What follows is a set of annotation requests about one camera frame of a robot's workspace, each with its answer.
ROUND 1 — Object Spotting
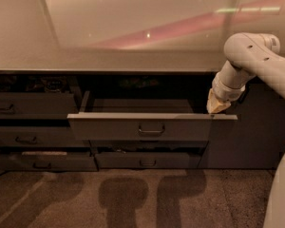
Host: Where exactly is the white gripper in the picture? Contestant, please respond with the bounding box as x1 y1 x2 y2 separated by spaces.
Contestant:
206 73 245 114

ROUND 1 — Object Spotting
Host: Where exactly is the grey drawer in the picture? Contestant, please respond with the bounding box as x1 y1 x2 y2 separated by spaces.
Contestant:
90 141 208 152
0 152 98 172
95 152 200 169
0 92 78 120
67 91 238 142
0 126 89 147

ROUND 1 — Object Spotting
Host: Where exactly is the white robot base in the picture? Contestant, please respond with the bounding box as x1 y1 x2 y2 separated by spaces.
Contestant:
263 154 285 228

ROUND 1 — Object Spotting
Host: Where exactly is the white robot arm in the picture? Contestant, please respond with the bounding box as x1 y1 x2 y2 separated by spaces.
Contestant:
206 33 285 114

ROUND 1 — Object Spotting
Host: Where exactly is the green snack bag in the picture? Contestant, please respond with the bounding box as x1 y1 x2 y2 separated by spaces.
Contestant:
118 76 160 89

